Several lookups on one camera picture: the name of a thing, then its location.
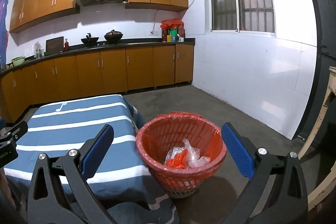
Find wooden frame right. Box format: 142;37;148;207
297;65;336;213

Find red bottle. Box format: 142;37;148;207
63;39;70;52

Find small clear plastic wrap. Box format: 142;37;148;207
164;139;210;169

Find red bag with items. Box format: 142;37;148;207
160;18;185;43

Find red lined trash basket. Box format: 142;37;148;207
135;111;227;198

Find orange bag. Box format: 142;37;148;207
165;149;189;169

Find black wok with lid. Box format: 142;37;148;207
104;30;123;44

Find black wok left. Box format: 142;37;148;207
81;33;99;47

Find blue white striped tablecloth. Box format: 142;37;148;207
3;93;181;224

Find pink blue hanging cloth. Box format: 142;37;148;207
0;0;9;70

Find dark cutting board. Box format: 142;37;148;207
45;36;64;56

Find clear jar on counter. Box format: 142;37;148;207
33;42;45;59

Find green basin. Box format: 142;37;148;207
11;56;25;67

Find black countertop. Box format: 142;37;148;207
1;38;196;77

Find lower wooden kitchen cabinets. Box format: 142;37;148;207
1;42;195;124

